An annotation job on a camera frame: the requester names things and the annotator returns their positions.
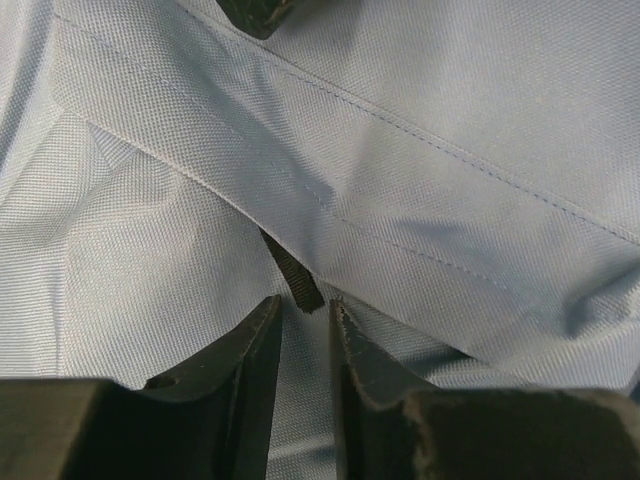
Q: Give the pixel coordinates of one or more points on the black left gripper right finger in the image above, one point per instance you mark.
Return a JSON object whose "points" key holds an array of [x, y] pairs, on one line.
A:
{"points": [[384, 414]]}

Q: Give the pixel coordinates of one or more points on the blue-grey fabric backpack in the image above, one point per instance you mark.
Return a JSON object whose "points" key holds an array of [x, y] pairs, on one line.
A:
{"points": [[464, 174]]}

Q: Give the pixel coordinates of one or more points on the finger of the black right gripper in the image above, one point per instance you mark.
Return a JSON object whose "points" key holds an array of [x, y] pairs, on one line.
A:
{"points": [[256, 18]]}

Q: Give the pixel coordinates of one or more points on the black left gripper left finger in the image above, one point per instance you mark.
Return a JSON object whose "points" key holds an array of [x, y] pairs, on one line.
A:
{"points": [[218, 403]]}

